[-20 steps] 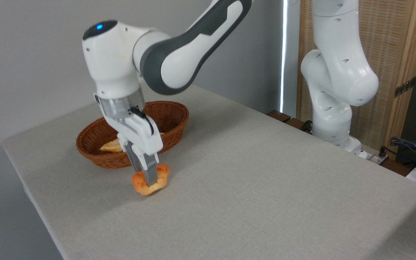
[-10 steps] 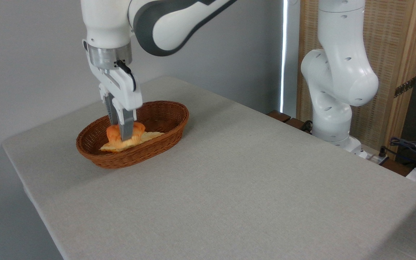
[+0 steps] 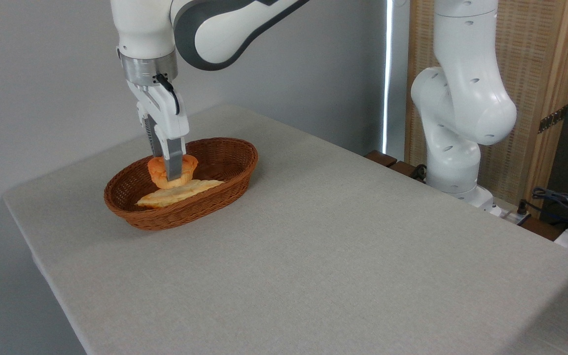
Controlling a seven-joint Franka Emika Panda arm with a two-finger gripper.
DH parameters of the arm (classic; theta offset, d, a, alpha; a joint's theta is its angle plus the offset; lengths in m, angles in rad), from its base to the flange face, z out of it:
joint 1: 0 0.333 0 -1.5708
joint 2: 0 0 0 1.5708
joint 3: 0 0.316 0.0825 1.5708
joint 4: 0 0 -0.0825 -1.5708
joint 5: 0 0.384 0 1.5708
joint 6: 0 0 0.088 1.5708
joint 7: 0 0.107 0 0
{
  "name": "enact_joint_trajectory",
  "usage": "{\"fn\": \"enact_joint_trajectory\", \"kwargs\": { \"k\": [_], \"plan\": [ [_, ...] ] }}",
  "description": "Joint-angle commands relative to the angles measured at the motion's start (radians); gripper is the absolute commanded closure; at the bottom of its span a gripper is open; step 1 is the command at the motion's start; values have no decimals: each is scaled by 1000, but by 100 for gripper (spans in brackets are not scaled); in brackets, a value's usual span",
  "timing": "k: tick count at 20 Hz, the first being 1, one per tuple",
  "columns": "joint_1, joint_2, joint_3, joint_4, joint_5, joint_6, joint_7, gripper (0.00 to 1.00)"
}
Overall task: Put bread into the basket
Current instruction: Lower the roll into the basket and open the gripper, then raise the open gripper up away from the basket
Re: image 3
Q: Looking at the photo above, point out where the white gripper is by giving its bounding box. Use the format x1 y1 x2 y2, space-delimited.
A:
127 79 190 181

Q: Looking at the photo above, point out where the orange muffin bread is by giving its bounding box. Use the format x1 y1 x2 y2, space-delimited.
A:
147 154 199 190

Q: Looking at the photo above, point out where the flat pale bread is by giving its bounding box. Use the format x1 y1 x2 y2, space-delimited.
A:
136 179 225 208

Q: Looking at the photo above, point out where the brown wicker basket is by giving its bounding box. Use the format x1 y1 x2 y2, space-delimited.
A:
104 137 259 231

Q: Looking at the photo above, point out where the grey tablecloth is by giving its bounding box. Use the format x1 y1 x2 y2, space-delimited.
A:
3 105 568 355

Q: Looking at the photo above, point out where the dark wooden bench slat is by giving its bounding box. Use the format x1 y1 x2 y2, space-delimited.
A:
364 150 398 168
389 161 427 184

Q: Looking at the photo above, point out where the wooden rattan screen panel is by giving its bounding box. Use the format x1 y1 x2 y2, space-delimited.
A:
405 0 568 217

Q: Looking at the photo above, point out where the metal screen hinge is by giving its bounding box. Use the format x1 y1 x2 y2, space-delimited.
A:
538 106 568 134

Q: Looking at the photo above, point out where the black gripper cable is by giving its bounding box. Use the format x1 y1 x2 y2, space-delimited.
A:
153 73 180 115

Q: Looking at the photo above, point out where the black cable bundle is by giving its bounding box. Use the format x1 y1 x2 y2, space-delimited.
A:
518 186 568 232

